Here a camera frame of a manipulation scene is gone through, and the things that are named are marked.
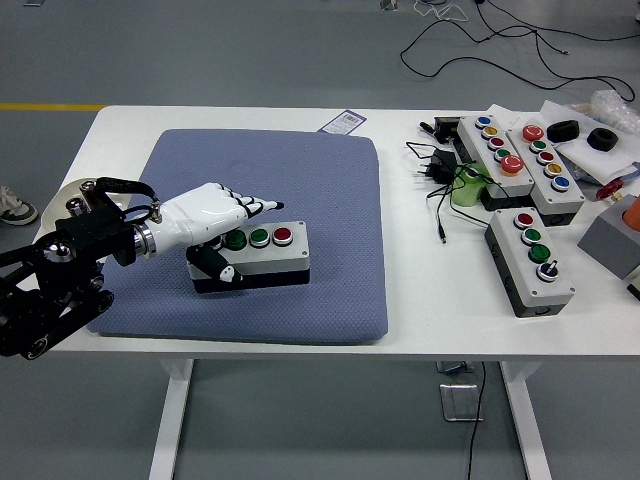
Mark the purple barcode label card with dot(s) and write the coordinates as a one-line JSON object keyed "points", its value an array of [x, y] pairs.
{"points": [[342, 122]]}

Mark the clear bubble wrap bag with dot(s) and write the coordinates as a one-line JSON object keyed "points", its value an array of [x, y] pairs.
{"points": [[612, 107]]}

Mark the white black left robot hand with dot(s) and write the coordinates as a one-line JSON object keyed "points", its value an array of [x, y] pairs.
{"points": [[200, 215]]}

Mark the white left table leg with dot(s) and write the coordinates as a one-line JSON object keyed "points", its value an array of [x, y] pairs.
{"points": [[167, 425]]}

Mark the grey square block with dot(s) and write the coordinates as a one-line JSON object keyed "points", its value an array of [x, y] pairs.
{"points": [[607, 240]]}

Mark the large white paper sheet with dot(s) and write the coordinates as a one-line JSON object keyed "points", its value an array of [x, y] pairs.
{"points": [[595, 162]]}

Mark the black power adapter plug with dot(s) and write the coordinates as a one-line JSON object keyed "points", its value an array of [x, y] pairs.
{"points": [[442, 162]]}

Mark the red valve handwheel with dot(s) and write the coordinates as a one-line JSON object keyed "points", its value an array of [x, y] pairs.
{"points": [[609, 190]]}

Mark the light green plastic block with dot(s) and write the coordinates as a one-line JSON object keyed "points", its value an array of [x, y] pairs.
{"points": [[465, 195]]}

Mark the small black electronic device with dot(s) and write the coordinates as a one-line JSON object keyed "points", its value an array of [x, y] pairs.
{"points": [[445, 127]]}

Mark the grey four-control button box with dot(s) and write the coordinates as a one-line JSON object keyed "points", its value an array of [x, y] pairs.
{"points": [[515, 270], [290, 255]]}

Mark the white right table leg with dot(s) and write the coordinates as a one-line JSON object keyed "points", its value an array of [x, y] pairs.
{"points": [[530, 425]]}

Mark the person's shoe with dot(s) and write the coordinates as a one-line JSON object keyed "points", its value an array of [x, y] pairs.
{"points": [[15, 210]]}

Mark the five-button box lying flat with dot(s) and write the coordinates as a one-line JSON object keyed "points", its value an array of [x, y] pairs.
{"points": [[565, 200]]}

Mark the blue-grey cushion mat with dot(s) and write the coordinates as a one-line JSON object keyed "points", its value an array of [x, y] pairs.
{"points": [[300, 175]]}

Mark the small white paper sheet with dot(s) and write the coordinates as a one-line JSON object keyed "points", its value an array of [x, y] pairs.
{"points": [[510, 116]]}

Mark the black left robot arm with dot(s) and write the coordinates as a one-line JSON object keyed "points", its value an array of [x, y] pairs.
{"points": [[50, 300]]}

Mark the white object with black part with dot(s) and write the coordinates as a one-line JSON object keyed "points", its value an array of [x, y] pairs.
{"points": [[635, 282]]}

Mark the metal floor plate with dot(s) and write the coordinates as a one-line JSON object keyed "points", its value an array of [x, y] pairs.
{"points": [[457, 402]]}

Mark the white shallow dish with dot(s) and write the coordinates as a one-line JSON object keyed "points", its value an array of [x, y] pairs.
{"points": [[62, 197]]}

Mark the five-button box tilted on base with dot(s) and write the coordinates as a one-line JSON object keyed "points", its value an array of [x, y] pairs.
{"points": [[480, 150]]}

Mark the white table leg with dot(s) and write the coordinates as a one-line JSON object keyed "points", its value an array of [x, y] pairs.
{"points": [[167, 425], [530, 425]]}

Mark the orange cylinder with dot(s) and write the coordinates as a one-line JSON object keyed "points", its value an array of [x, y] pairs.
{"points": [[634, 212]]}

